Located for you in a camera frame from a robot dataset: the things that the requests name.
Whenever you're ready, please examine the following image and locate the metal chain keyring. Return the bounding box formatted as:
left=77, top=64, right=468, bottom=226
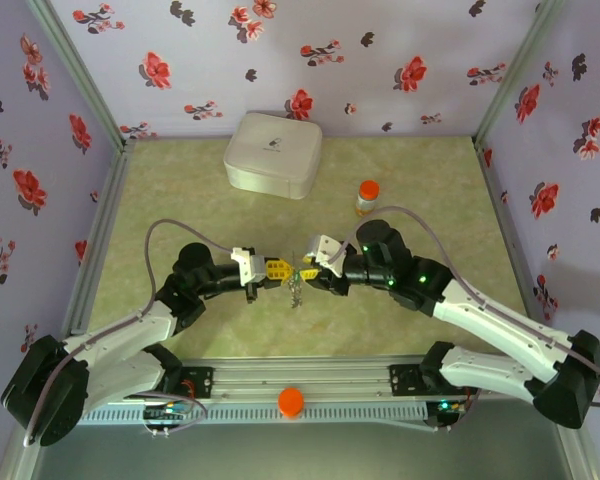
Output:
left=285, top=249, right=305, bottom=311

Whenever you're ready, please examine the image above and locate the orange lid bottle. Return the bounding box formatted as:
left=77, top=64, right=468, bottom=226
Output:
left=355, top=180, right=381, bottom=219

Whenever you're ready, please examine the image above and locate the white zip case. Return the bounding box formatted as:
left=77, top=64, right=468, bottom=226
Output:
left=222, top=111, right=324, bottom=201

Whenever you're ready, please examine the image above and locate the orange round button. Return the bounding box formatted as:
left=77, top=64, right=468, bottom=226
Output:
left=277, top=387, right=306, bottom=420

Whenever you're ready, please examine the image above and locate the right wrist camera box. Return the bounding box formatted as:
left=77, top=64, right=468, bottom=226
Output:
left=305, top=233, right=348, bottom=277

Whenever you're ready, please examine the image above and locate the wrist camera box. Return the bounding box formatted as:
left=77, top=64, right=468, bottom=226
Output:
left=305, top=233, right=348, bottom=277
left=229, top=245, right=268, bottom=288

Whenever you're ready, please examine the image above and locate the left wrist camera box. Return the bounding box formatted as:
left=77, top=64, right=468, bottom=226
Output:
left=229, top=245, right=268, bottom=288

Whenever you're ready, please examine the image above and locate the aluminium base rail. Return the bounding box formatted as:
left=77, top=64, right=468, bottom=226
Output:
left=28, top=355, right=576, bottom=401

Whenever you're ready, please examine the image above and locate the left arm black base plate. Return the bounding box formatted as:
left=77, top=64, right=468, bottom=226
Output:
left=172, top=366, right=215, bottom=401

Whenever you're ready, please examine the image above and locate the aluminium side rail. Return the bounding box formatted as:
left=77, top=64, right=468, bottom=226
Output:
left=473, top=137, right=569, bottom=359
left=62, top=139, right=137, bottom=341

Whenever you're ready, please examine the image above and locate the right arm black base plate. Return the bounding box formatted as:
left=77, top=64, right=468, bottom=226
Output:
left=388, top=363, right=481, bottom=399

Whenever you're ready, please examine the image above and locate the grey slotted cable duct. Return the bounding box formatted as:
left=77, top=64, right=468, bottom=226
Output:
left=82, top=402, right=430, bottom=427

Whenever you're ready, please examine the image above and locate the aluminium corner post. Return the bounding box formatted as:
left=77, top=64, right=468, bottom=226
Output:
left=25, top=0, right=137, bottom=151
left=473, top=0, right=566, bottom=149

